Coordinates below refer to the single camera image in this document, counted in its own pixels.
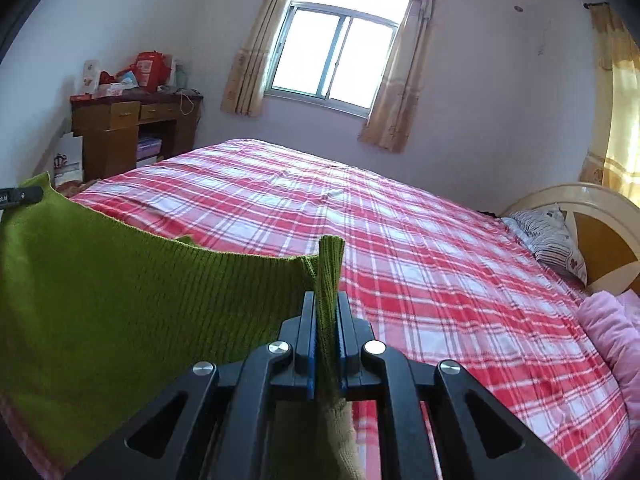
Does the bed with red plaid sheet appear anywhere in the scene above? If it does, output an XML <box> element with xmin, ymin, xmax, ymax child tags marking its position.
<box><xmin>0</xmin><ymin>137</ymin><xmax>633</xmax><ymax>480</ymax></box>

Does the brown wooden desk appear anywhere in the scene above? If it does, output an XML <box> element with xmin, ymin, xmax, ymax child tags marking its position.
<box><xmin>70</xmin><ymin>91</ymin><xmax>203</xmax><ymax>181</ymax></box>

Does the yellow curtain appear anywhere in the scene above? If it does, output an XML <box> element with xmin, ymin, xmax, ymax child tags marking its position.
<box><xmin>580</xmin><ymin>5</ymin><xmax>640</xmax><ymax>207</ymax></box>

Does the wooden headboard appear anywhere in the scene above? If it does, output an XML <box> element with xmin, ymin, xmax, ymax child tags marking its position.
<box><xmin>500</xmin><ymin>182</ymin><xmax>640</xmax><ymax>296</ymax></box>

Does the striped pillow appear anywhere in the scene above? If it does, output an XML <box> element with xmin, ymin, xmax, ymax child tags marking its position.
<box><xmin>502</xmin><ymin>204</ymin><xmax>588</xmax><ymax>286</ymax></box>

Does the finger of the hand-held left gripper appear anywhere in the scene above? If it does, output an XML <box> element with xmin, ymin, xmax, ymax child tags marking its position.
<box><xmin>0</xmin><ymin>186</ymin><xmax>45</xmax><ymax>211</ymax></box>

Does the thin cable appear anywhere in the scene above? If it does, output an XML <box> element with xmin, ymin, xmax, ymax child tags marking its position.
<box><xmin>175</xmin><ymin>89</ymin><xmax>199</xmax><ymax>117</ymax></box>

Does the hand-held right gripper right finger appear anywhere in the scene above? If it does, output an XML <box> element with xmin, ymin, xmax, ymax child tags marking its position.
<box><xmin>336</xmin><ymin>291</ymin><xmax>581</xmax><ymax>480</ymax></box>

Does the pink blanket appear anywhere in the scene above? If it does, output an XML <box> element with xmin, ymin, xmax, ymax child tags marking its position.
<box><xmin>575</xmin><ymin>291</ymin><xmax>640</xmax><ymax>411</ymax></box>

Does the green orange striped sweater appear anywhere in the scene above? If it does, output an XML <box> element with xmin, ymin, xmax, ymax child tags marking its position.
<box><xmin>0</xmin><ymin>172</ymin><xmax>366</xmax><ymax>480</ymax></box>

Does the beige patterned curtain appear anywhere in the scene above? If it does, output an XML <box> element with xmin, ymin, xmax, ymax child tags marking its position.
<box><xmin>357</xmin><ymin>0</ymin><xmax>443</xmax><ymax>155</ymax></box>
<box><xmin>220</xmin><ymin>0</ymin><xmax>306</xmax><ymax>118</ymax></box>

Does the red bag on desk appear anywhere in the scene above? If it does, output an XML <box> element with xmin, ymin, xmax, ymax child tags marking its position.
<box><xmin>131</xmin><ymin>51</ymin><xmax>173</xmax><ymax>93</ymax></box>

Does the tall white printed box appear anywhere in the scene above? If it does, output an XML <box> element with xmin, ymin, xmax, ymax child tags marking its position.
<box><xmin>82</xmin><ymin>60</ymin><xmax>104</xmax><ymax>99</ymax></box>

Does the white paper bag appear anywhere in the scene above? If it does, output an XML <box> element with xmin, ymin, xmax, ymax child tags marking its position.
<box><xmin>54</xmin><ymin>132</ymin><xmax>84</xmax><ymax>187</ymax></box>

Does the sliding glass window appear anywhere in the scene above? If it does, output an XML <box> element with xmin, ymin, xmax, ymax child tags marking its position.
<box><xmin>264</xmin><ymin>0</ymin><xmax>426</xmax><ymax>120</ymax></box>

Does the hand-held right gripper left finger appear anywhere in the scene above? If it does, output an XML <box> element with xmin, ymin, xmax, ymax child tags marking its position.
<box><xmin>65</xmin><ymin>291</ymin><xmax>321</xmax><ymax>480</ymax></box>

